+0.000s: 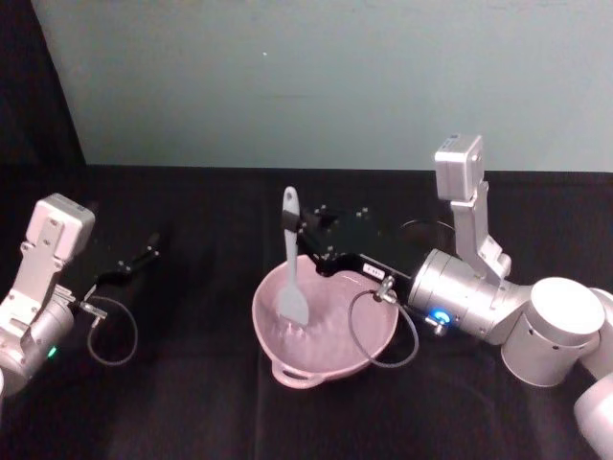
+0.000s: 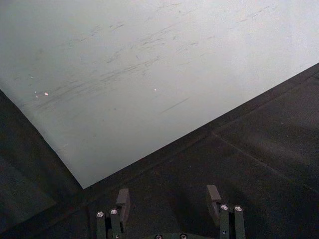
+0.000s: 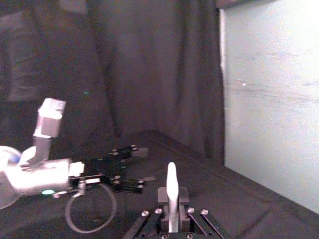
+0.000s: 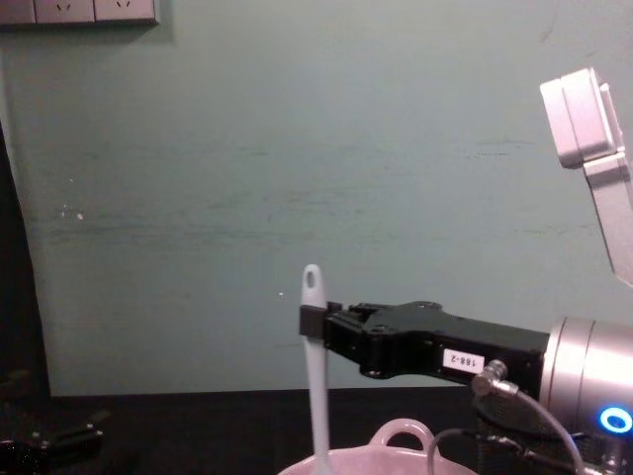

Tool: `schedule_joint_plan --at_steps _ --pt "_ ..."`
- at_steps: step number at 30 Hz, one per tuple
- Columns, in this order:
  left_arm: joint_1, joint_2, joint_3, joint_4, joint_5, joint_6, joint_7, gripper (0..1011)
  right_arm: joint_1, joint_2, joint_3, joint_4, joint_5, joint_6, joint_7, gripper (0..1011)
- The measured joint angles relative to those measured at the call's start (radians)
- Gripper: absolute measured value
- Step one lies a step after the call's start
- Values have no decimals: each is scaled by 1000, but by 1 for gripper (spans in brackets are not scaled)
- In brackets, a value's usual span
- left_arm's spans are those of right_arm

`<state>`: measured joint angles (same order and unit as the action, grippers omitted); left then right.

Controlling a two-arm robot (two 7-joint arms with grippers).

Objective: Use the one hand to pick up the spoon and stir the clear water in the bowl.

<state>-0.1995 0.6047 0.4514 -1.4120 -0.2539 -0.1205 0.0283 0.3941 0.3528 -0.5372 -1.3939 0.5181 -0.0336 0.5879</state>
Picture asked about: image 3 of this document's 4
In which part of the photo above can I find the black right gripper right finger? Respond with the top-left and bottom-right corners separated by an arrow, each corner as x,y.
177,187 -> 226,239

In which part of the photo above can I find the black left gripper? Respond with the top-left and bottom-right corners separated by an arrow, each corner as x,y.
69,144 -> 157,195

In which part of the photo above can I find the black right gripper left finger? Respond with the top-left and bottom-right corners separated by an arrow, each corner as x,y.
123,187 -> 170,239

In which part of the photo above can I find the small white plastic piece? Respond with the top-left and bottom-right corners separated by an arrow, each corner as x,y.
166,161 -> 179,234

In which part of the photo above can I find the black table cloth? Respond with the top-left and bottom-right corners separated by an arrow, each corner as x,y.
0,129 -> 319,239

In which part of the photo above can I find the dark curtain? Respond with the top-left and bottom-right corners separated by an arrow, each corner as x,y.
0,0 -> 226,165

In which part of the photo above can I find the thin dark gripper cable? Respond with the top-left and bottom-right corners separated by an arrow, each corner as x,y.
65,179 -> 118,235

